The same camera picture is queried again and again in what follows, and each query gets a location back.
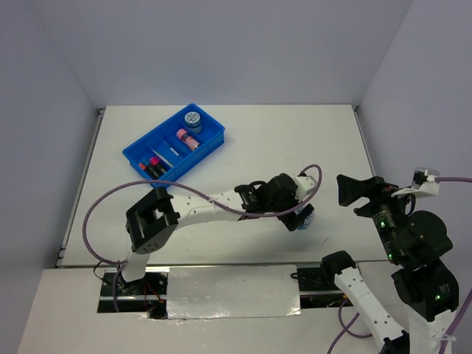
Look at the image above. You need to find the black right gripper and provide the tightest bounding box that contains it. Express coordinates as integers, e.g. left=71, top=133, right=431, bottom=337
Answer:
left=335, top=170, right=417, bottom=260

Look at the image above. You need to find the blue paint jar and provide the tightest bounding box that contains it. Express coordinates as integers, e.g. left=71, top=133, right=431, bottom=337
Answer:
left=184, top=111, right=202, bottom=134
left=297, top=212, right=315, bottom=230

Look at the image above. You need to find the pink lidded small bottle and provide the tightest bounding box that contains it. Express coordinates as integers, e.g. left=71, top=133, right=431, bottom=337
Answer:
left=176, top=128, right=200, bottom=150

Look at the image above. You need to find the pink capped black highlighter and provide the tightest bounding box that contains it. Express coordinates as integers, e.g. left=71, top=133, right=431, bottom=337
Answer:
left=150, top=156, right=167, bottom=176

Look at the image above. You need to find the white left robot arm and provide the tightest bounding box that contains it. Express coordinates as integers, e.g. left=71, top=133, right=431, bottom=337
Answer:
left=117, top=172, right=321, bottom=294

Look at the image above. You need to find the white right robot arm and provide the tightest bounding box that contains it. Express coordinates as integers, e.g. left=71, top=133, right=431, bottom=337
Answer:
left=320, top=169, right=459, bottom=353

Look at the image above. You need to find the blue compartment tray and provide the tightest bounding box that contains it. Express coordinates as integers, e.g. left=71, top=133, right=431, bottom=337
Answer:
left=122, top=103, right=225, bottom=181

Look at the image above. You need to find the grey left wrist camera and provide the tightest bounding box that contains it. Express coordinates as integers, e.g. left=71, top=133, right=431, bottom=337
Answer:
left=294, top=176, right=317, bottom=200

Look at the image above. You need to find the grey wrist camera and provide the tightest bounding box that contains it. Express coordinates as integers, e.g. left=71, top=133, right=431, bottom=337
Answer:
left=294, top=176, right=317, bottom=200
left=392, top=167, right=440, bottom=198

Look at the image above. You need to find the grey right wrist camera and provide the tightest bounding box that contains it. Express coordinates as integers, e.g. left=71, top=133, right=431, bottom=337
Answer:
left=392, top=167, right=440, bottom=198

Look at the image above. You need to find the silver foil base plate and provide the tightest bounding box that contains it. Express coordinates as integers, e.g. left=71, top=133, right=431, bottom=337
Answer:
left=166, top=265, right=301, bottom=320

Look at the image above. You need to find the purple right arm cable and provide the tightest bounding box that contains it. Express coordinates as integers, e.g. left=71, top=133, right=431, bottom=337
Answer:
left=326, top=176, right=472, bottom=354

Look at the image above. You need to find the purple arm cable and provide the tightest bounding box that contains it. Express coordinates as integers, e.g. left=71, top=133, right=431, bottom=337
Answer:
left=326, top=176, right=472, bottom=354
left=83, top=164, right=324, bottom=313

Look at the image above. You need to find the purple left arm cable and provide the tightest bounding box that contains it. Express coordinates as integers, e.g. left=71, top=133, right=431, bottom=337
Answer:
left=83, top=164, right=324, bottom=313

